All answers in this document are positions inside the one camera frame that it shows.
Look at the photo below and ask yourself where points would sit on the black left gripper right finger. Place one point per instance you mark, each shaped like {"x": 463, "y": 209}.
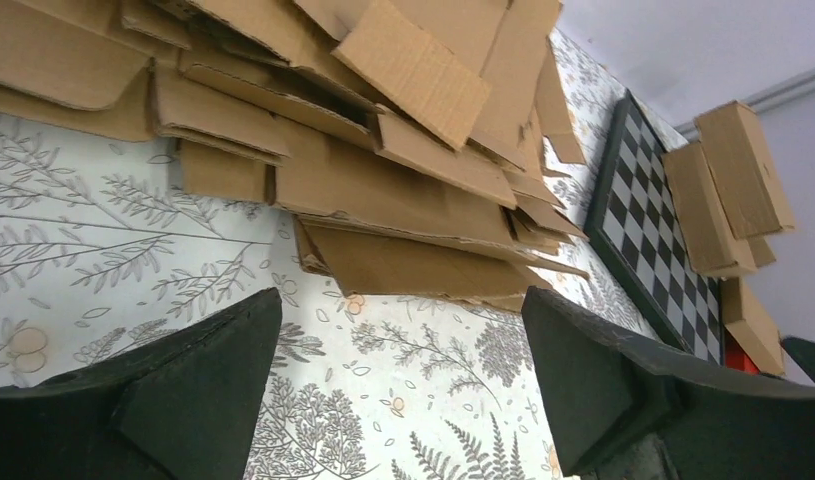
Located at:
{"x": 604, "y": 388}

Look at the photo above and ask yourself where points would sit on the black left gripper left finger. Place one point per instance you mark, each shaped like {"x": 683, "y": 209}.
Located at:
{"x": 184, "y": 406}

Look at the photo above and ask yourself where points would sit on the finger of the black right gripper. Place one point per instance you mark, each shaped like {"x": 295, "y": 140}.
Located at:
{"x": 802, "y": 351}

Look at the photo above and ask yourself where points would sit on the cardboard box on red block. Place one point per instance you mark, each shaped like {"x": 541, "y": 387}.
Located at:
{"x": 745, "y": 318}

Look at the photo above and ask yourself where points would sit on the lower folded cardboard box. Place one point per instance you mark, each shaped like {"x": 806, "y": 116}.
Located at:
{"x": 713, "y": 249}

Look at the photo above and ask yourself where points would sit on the folded cardboard box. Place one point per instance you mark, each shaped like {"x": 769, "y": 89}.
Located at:
{"x": 744, "y": 172}
{"x": 713, "y": 249}

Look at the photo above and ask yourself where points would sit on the top folded cardboard box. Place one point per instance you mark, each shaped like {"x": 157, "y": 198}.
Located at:
{"x": 744, "y": 172}

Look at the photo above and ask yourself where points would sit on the red flat block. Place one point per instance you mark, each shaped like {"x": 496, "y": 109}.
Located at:
{"x": 736, "y": 358}

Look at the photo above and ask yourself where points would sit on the floral patterned tablecloth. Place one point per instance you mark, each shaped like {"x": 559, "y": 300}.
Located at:
{"x": 101, "y": 252}

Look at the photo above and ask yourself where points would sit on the black white chessboard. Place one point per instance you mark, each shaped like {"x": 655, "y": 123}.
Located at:
{"x": 632, "y": 226}

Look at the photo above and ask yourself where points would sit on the stack of flat cardboard sheets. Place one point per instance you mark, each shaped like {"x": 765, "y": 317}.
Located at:
{"x": 406, "y": 138}

